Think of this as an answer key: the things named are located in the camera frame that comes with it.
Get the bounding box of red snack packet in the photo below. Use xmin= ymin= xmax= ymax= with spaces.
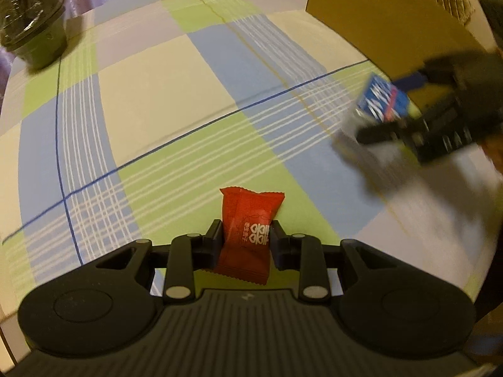
xmin=213 ymin=186 xmax=285 ymax=285

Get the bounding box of cardboard box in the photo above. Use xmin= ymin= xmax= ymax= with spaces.
xmin=305 ymin=0 xmax=496 ymax=107

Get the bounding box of checkered tablecloth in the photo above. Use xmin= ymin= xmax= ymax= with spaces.
xmin=1 ymin=0 xmax=502 ymax=317

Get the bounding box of dark green lidded bowl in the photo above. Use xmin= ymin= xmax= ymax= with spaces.
xmin=1 ymin=0 xmax=67 ymax=70

